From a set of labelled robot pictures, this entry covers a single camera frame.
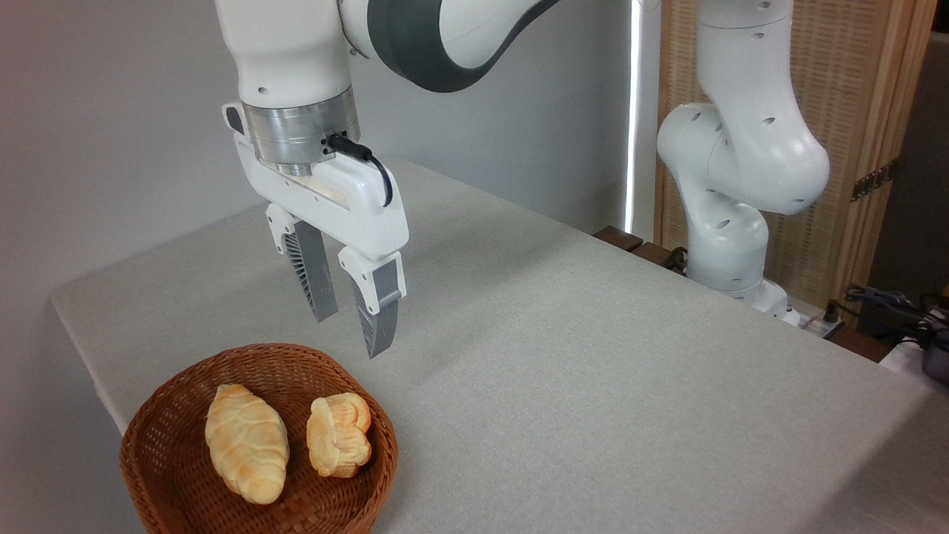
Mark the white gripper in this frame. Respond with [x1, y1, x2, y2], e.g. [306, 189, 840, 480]
[222, 102, 410, 360]

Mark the small round bread roll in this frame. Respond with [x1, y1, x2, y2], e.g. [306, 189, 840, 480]
[306, 392, 373, 479]

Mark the bright vertical light strip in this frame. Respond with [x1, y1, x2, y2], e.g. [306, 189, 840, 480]
[625, 0, 641, 234]

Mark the white power strip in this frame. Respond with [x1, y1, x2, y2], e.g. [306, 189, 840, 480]
[778, 297, 846, 340]

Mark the brass screen hinge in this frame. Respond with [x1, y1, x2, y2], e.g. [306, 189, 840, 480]
[850, 162, 898, 202]

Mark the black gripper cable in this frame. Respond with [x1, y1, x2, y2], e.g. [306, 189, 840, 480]
[328, 133, 394, 208]

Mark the grey tablecloth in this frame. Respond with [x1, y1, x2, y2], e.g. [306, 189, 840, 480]
[50, 157, 949, 534]

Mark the long braided bread roll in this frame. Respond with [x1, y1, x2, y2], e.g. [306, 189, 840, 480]
[205, 383, 291, 506]

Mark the wooden rattan folding screen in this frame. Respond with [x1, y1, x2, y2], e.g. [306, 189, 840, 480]
[654, 0, 939, 327]

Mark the brown wicker basket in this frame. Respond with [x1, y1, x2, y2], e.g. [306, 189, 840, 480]
[120, 343, 400, 534]

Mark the bundle of black cables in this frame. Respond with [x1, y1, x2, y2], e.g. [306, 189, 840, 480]
[827, 284, 949, 349]

